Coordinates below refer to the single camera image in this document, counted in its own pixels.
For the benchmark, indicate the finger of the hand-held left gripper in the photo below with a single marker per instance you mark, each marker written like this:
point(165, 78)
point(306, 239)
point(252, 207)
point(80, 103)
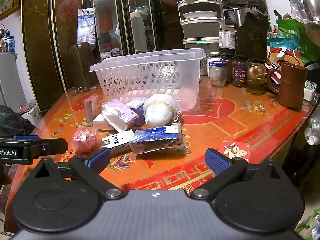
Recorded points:
point(52, 147)
point(26, 137)

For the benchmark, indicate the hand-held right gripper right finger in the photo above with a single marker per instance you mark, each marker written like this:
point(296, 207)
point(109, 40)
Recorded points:
point(217, 161)

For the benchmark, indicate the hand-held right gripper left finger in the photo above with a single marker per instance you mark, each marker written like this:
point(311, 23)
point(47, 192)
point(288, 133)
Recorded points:
point(98, 158)

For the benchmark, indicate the red envelope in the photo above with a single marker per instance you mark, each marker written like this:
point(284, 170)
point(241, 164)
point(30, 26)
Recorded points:
point(235, 152)

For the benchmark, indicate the white and black cigarette pack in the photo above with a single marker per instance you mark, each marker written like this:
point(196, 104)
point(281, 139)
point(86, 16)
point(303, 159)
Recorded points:
point(117, 142)

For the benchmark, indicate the pink candy bag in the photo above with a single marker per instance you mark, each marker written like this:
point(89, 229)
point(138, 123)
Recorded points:
point(83, 138)

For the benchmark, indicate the purple tissue packet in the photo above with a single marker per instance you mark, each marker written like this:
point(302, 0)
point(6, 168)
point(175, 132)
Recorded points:
point(120, 112)

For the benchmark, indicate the small red box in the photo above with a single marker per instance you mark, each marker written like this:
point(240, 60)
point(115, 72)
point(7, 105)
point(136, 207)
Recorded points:
point(91, 107)

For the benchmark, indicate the blue box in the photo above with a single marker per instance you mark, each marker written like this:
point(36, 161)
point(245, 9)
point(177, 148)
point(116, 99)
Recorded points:
point(155, 136)

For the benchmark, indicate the purple box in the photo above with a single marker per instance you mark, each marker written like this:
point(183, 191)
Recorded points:
point(136, 107)

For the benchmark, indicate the clear plastic basket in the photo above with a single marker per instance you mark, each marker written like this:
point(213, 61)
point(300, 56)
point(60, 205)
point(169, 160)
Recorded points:
point(150, 80)

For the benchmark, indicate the dark cloth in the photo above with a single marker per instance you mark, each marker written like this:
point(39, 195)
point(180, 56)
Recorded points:
point(12, 122)

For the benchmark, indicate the white cardboard box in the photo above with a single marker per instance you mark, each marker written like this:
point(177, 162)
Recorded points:
point(31, 115)

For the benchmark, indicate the white refrigerator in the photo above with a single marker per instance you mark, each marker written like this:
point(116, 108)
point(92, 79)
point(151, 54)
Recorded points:
point(10, 80)

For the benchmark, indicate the glass jar with blue lid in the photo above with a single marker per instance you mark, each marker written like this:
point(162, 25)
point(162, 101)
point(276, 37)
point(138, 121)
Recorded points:
point(218, 75)

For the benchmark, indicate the brown thermos jug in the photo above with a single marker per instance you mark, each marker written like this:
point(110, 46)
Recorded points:
point(81, 65)

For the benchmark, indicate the glass jar with yellow liquid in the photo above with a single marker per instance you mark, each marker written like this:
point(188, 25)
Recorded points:
point(256, 80)

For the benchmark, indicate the dark labelled jar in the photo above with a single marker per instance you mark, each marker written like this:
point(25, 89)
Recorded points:
point(240, 72)

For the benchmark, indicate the dark glass jar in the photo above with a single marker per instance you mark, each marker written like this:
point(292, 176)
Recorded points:
point(229, 67)

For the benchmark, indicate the dark mirrored wardrobe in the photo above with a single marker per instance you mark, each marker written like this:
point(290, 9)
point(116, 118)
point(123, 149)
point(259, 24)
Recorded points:
point(40, 42)

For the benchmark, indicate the blue bottle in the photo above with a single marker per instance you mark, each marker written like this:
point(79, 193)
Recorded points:
point(10, 42)

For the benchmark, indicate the clear plastic bottle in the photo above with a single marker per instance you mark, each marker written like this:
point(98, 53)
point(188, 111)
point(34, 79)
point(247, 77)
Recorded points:
point(313, 137)
point(315, 121)

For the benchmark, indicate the glass jar with green lid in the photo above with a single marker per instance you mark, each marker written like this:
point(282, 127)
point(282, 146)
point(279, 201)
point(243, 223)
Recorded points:
point(203, 60)

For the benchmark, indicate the brown mug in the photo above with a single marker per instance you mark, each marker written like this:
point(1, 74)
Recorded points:
point(292, 85)

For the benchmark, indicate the metal teapot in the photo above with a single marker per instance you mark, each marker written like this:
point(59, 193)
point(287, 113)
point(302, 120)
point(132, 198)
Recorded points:
point(2, 31)

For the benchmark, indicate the green plastic packaging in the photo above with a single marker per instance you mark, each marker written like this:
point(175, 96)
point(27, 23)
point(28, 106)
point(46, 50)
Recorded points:
point(312, 225)

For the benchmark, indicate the white packet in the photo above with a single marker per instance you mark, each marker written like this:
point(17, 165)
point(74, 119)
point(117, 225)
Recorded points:
point(310, 90)

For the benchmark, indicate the bottle with white label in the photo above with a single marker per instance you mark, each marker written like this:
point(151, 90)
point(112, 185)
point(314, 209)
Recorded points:
point(227, 38)

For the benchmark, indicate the blue printed plastic bag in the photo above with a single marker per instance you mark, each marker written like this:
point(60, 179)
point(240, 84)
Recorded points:
point(86, 27)

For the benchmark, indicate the red gift bag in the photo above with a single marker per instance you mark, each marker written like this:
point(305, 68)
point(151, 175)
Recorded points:
point(291, 53)

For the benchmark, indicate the black electric kettle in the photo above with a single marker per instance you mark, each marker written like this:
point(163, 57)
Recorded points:
point(250, 35)

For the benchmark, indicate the tiered food cover rack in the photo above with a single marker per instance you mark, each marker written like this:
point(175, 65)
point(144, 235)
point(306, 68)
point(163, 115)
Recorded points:
point(200, 30)

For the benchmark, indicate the teal bag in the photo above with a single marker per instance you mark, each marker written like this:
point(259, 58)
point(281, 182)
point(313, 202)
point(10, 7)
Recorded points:
point(282, 44)

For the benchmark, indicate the white plate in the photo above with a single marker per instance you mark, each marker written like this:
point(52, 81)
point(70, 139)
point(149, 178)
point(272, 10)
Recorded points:
point(200, 15)

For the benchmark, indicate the green shopping bag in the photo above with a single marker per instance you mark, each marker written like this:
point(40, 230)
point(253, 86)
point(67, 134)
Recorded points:
point(297, 37)

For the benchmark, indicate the clear plastic bag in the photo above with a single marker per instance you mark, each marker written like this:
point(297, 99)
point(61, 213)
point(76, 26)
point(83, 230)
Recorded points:
point(303, 0)

